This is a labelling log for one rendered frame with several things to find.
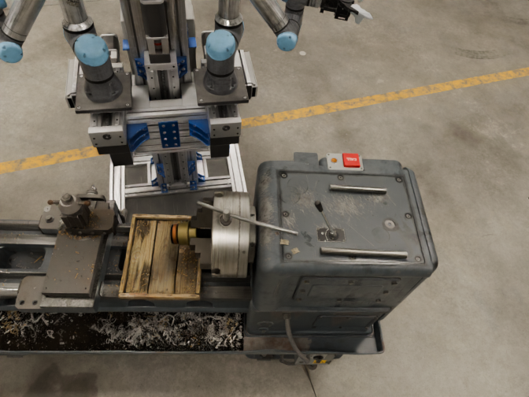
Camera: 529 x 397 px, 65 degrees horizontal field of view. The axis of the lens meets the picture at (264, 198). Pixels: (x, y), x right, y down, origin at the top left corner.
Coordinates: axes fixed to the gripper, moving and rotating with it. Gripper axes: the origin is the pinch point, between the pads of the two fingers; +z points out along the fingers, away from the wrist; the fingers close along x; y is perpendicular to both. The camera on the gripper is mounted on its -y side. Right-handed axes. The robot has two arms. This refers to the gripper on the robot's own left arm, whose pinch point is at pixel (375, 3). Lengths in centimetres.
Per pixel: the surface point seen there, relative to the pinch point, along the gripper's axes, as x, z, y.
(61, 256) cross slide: 107, -95, 47
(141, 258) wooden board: 99, -69, 57
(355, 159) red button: 54, 4, 24
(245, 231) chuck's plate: 91, -29, 24
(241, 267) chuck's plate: 100, -28, 32
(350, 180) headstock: 63, 4, 24
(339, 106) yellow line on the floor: -93, 15, 172
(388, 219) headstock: 76, 18, 22
